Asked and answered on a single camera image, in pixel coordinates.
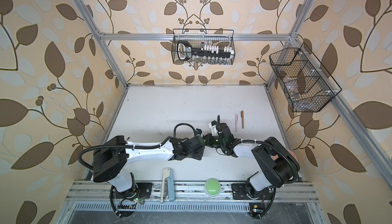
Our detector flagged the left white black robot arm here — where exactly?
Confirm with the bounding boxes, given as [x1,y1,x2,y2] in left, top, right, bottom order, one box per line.
[78,123,206,218]

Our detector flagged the black socket set rail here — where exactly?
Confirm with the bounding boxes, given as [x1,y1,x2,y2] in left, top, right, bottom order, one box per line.
[173,40,235,61]

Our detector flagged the pink pen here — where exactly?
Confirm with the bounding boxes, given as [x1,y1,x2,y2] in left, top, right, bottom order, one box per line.
[235,113,238,132]

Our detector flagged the green round button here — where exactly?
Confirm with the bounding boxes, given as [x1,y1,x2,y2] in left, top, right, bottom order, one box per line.
[204,178,222,197]

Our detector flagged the rear black wire basket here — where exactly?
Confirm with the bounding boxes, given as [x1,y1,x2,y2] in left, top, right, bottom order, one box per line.
[171,28,236,65]

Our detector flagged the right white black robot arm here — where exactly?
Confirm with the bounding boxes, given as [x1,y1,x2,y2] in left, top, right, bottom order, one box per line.
[203,116,300,220]

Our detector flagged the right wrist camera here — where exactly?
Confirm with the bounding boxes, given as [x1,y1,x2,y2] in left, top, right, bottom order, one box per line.
[208,121,222,136]

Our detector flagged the brown pen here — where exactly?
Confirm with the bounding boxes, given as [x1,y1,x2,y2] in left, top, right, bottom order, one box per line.
[241,110,245,129]

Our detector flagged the side black wire basket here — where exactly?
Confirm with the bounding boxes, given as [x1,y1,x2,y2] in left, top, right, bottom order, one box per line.
[269,43,342,112]

